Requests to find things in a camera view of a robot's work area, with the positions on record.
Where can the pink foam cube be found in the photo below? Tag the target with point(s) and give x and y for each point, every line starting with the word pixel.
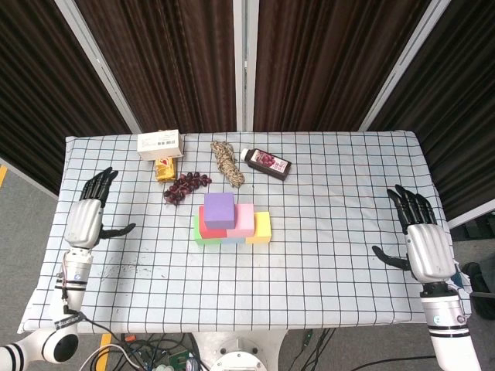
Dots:
pixel 243 222

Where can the black chair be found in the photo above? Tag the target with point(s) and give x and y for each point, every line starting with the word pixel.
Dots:
pixel 481 282

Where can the bunch of dark grapes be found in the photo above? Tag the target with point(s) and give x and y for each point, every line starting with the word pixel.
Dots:
pixel 183 187

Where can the purple foam cube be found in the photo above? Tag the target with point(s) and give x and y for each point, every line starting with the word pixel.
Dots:
pixel 219 210

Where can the green foam cube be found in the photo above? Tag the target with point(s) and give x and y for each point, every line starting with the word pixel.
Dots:
pixel 201 237

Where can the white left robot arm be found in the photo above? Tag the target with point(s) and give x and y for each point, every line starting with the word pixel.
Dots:
pixel 58 309

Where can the white black checkered tablecloth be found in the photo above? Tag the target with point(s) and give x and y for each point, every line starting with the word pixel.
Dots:
pixel 247 282

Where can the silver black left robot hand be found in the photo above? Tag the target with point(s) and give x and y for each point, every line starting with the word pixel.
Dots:
pixel 83 224

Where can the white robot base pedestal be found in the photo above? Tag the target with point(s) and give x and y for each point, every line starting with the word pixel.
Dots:
pixel 239 348

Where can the yellow foam cube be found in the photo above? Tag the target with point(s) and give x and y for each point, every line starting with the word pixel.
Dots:
pixel 261 228

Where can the dark grape juice bottle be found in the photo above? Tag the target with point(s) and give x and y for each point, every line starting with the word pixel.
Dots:
pixel 268 164

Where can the white cardboard box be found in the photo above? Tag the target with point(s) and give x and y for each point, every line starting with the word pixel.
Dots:
pixel 160 145

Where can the blue white cloth item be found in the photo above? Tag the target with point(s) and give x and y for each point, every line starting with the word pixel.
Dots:
pixel 461 278

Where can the brown pleated curtain panel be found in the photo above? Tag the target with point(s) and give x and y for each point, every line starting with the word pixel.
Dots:
pixel 464 116
pixel 328 65
pixel 174 65
pixel 38 96

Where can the grey partition base rail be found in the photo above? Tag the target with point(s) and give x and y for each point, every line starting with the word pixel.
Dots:
pixel 472 219
pixel 27 177

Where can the green circuit board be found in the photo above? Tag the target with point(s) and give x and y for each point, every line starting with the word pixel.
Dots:
pixel 179 358

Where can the blue foam cube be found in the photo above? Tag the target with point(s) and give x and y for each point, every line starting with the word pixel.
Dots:
pixel 233 240

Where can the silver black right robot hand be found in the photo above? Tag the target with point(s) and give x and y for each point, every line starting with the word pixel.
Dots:
pixel 425 247

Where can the grey metal partition post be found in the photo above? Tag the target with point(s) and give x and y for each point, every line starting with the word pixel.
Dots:
pixel 410 65
pixel 96 62
pixel 245 65

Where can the yellow snack box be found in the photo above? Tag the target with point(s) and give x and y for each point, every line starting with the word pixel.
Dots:
pixel 165 170

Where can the red foam cube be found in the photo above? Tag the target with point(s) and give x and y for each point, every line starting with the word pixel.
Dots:
pixel 210 228

